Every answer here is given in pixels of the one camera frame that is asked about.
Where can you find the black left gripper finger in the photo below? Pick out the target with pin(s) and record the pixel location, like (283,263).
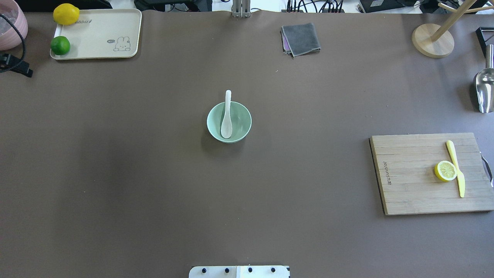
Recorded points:
(9,62)

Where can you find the white ceramic spoon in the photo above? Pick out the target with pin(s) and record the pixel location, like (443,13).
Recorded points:
(226,129)

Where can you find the mint green bowl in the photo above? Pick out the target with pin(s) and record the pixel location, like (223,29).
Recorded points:
(241,122)

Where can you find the pink bowl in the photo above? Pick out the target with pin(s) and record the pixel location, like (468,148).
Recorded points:
(9,37)

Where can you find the green lime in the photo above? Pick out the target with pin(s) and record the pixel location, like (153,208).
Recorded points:
(60,45)

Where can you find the yellow lemon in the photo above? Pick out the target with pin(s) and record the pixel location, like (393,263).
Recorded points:
(66,14)

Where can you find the beige rabbit serving tray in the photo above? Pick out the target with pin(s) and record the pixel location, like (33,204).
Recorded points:
(102,33)

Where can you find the grey folded cloth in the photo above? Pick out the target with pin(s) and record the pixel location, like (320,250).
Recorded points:
(300,39)

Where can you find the wooden mug tree stand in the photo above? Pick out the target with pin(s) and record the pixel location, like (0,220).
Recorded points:
(435,41)

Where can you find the wooden cutting board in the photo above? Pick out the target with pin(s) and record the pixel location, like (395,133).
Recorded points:
(404,165)

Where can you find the halved lemon slice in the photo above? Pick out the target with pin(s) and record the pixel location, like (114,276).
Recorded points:
(445,171)

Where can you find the yellow plastic knife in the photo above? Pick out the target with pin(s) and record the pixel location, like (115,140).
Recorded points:
(460,175)

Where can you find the metal scoop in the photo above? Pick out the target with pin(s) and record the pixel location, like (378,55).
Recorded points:
(484,83)

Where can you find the aluminium frame post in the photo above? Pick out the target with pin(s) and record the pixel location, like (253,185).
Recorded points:
(241,9)

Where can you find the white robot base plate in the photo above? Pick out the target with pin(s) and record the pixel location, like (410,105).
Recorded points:
(245,271)

